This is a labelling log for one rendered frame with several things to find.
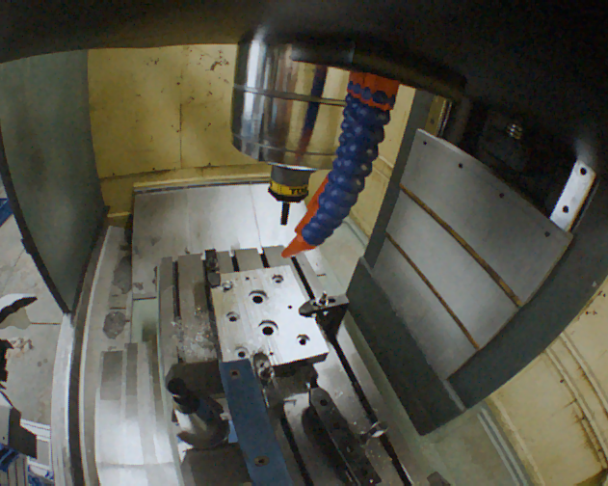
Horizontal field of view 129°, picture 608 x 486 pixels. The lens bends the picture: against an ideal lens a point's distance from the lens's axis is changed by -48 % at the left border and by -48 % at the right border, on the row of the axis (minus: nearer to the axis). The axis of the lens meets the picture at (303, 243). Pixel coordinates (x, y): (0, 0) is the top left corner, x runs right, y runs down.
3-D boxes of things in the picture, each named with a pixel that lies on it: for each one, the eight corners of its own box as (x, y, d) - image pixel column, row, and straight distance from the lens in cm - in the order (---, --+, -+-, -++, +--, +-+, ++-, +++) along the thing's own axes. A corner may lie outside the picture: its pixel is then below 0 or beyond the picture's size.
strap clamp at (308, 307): (296, 337, 75) (304, 301, 63) (292, 327, 77) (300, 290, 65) (339, 326, 80) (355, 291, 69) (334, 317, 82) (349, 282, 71)
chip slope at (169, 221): (132, 334, 116) (109, 288, 97) (142, 230, 163) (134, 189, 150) (340, 302, 124) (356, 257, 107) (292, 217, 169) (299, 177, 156)
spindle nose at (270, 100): (385, 167, 34) (411, 71, 33) (265, 181, 24) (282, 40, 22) (310, 125, 45) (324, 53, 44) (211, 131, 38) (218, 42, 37)
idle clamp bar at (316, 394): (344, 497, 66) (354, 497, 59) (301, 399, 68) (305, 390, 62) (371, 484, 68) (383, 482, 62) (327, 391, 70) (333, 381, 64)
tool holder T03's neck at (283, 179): (315, 193, 36) (319, 171, 35) (281, 199, 34) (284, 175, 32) (294, 176, 40) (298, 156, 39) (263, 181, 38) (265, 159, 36)
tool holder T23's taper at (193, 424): (225, 432, 31) (219, 417, 25) (187, 444, 31) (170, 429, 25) (210, 397, 32) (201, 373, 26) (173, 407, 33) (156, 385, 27)
